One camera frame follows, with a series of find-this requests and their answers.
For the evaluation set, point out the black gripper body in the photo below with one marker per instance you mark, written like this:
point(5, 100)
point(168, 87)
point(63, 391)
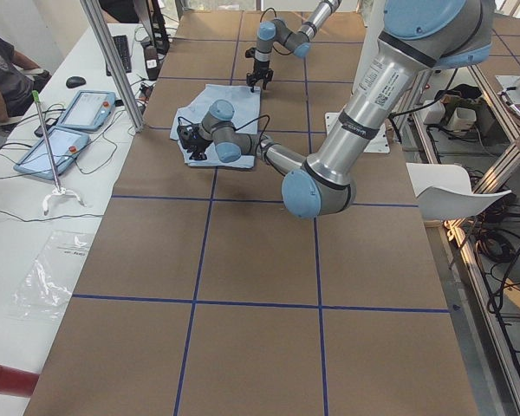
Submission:
point(198, 146)
point(260, 69)

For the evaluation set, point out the light blue button-up shirt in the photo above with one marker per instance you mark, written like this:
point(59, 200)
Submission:
point(227, 116)

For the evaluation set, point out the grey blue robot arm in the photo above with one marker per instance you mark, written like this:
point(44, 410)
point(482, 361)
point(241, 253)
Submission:
point(416, 36)
point(298, 43)

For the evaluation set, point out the black box with white label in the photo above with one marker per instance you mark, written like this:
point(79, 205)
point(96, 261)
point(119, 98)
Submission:
point(151, 60)

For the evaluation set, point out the upper blue teach pendant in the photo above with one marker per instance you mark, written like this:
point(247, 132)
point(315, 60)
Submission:
point(88, 111)

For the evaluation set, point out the blue teach pendant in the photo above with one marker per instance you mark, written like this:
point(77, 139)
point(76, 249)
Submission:
point(88, 111)
point(65, 145)

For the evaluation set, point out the black computer keyboard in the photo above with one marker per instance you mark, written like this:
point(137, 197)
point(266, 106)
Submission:
point(122, 47)

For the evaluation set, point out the lower blue teach pendant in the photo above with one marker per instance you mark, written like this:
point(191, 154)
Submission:
point(65, 145)

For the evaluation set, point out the black computer mouse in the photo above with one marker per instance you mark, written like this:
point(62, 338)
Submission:
point(75, 82)

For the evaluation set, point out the seated person in grey shirt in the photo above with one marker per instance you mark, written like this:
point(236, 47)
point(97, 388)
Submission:
point(15, 87)

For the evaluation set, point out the clear plastic zip bag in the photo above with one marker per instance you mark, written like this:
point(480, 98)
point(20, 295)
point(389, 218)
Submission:
point(45, 291)

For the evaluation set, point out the white curved plastic chair seat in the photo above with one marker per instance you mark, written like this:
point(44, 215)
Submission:
point(443, 192)

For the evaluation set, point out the red cylinder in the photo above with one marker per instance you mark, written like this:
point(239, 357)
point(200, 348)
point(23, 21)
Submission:
point(16, 382)

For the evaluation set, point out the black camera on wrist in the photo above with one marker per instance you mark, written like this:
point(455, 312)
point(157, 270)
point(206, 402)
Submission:
point(188, 135)

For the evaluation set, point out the aluminium frame rails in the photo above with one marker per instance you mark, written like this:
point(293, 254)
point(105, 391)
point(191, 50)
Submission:
point(484, 248)

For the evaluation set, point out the silver aluminium frame post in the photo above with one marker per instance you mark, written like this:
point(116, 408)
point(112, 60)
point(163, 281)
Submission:
point(103, 36)

